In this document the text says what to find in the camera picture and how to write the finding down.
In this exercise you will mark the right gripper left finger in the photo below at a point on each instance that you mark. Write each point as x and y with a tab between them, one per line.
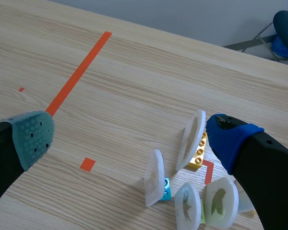
16	146

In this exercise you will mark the yellow brick card stand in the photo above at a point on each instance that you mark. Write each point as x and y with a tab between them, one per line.
198	158

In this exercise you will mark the blue plastic bag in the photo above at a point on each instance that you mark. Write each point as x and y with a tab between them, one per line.
279	48

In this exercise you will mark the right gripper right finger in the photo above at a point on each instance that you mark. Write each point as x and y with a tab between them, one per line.
261	172

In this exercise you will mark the green brick card stand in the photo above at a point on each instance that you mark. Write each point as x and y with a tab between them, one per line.
202	212

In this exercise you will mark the turquoise brick card stand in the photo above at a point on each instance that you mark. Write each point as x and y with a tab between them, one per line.
166	190

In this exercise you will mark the dark blue chair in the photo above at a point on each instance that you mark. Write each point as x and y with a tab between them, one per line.
286	26

